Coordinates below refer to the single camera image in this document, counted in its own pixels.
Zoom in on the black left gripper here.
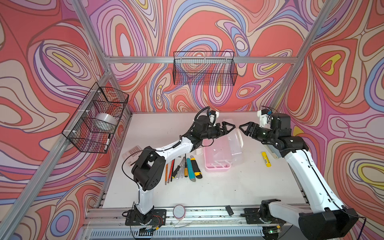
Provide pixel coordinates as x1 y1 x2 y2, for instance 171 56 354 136
200 123 236 142

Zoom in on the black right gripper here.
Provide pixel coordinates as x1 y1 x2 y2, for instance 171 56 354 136
239 121 278 144

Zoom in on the pink plastic tool box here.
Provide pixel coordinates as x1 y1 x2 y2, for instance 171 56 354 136
203 129 244 172

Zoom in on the red handled hex key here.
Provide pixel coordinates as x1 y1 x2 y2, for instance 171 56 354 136
167 159 175 184

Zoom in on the orange handled hex key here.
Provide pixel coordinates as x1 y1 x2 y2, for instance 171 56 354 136
165 164 169 185

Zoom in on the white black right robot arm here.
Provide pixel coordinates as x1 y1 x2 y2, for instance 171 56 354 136
239 111 359 240

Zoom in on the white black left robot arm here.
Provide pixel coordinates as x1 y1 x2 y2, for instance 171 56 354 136
132 107 236 216

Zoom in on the black yellow utility knife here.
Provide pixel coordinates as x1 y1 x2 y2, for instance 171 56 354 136
191 156 203 179

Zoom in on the teal utility knife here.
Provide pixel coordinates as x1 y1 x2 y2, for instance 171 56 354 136
187 158 196 182

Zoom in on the black yellow screwdriver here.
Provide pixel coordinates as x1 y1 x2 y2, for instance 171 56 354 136
172 160 181 180

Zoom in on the pink round tape dispenser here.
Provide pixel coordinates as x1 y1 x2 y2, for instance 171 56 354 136
173 205 186 221

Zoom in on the pink calculator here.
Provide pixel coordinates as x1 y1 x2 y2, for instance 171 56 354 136
122 146 142 166

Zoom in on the black marker in basket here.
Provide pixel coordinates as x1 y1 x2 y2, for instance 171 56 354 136
104 134 111 153

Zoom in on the grey tape roll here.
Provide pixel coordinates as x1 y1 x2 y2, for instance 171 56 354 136
93 113 118 133

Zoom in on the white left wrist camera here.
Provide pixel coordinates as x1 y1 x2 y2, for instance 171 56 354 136
208 110 220 126

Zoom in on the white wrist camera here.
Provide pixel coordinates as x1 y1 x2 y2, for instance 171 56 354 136
208 110 220 126
257 109 272 128

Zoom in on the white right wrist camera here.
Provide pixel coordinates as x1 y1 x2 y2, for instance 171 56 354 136
257 109 272 128

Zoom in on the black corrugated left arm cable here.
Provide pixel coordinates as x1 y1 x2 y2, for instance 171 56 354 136
193 106 215 148

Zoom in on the clear handled screwdriver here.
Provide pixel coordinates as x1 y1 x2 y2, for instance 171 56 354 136
178 158 184 179
176 159 185 180

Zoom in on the black wire basket back wall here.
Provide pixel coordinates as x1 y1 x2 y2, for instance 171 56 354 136
173 50 238 86

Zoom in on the black wire basket wall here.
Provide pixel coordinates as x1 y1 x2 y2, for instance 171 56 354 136
62 83 129 154
173 50 238 86

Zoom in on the small black block on rail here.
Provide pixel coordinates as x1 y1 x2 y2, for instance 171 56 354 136
225 205 234 216

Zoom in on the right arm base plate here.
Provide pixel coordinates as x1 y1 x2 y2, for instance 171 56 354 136
240 208 286 226

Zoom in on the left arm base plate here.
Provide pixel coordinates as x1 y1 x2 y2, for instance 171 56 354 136
125 209 167 227

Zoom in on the black wire basket left wall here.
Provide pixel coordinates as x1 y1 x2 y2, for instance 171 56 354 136
62 83 129 154

